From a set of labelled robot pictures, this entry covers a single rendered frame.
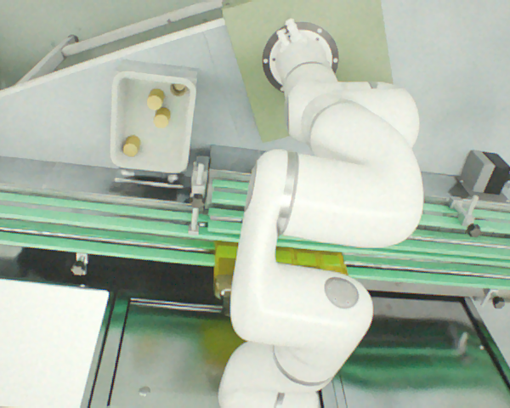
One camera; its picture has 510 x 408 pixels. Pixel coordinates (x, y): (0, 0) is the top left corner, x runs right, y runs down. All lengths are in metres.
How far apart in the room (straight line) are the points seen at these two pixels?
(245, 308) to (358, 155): 0.20
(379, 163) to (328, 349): 0.19
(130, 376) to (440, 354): 0.72
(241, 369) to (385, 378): 0.58
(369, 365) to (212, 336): 0.36
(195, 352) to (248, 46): 0.63
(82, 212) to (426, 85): 0.83
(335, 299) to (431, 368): 0.77
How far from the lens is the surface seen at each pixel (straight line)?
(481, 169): 1.30
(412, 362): 1.24
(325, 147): 0.56
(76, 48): 1.76
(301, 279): 0.50
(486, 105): 1.32
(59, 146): 1.27
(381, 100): 0.66
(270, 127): 1.09
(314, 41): 1.02
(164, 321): 1.11
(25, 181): 1.21
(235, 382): 0.66
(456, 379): 1.26
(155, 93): 1.11
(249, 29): 1.01
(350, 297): 0.50
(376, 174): 0.50
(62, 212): 1.13
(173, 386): 1.01
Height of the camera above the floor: 1.83
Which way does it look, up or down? 58 degrees down
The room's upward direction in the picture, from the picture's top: 175 degrees clockwise
